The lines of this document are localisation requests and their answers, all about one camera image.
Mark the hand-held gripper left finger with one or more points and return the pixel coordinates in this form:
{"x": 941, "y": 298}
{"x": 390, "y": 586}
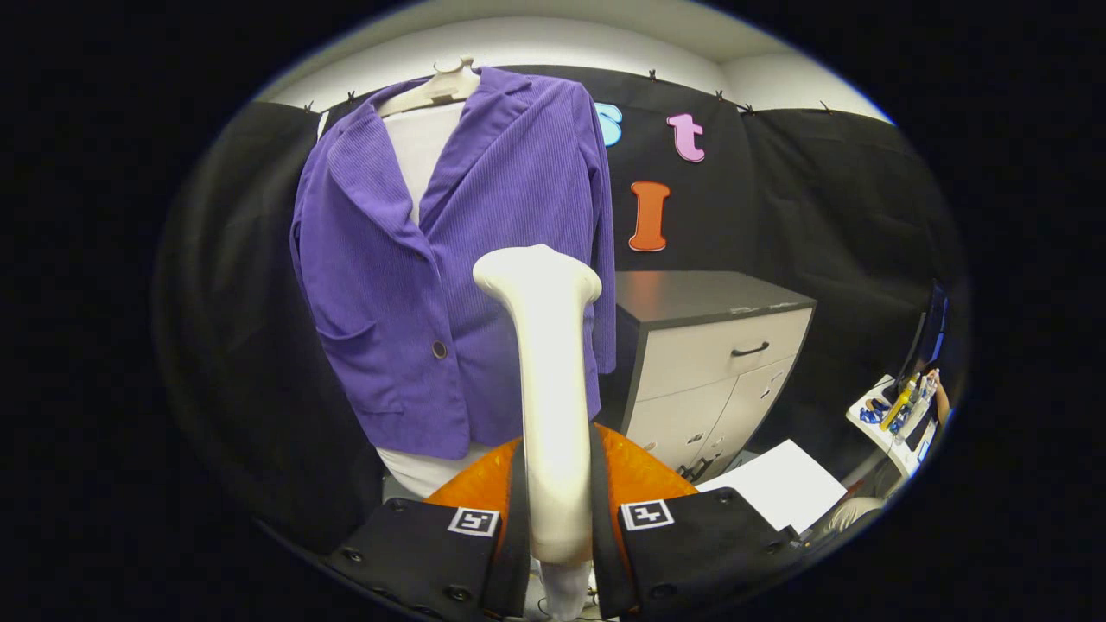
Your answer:
{"x": 423, "y": 549}

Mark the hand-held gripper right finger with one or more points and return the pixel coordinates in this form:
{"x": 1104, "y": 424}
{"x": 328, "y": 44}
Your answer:
{"x": 708, "y": 540}

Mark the white garment steamer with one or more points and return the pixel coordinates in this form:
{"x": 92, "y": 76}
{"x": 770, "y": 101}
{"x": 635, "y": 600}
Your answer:
{"x": 553, "y": 389}

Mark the white garment form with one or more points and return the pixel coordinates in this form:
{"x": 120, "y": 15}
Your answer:
{"x": 419, "y": 151}

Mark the cream clothes hanger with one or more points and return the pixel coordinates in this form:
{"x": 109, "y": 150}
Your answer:
{"x": 436, "y": 89}

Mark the white paper sheet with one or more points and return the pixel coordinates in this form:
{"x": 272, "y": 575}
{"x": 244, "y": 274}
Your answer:
{"x": 778, "y": 484}

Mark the grey cabinet with dark top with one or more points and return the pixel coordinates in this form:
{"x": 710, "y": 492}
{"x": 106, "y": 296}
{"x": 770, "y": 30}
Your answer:
{"x": 708, "y": 354}

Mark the white desk with clutter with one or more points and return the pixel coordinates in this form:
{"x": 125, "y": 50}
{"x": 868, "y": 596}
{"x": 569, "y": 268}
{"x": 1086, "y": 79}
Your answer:
{"x": 894, "y": 432}

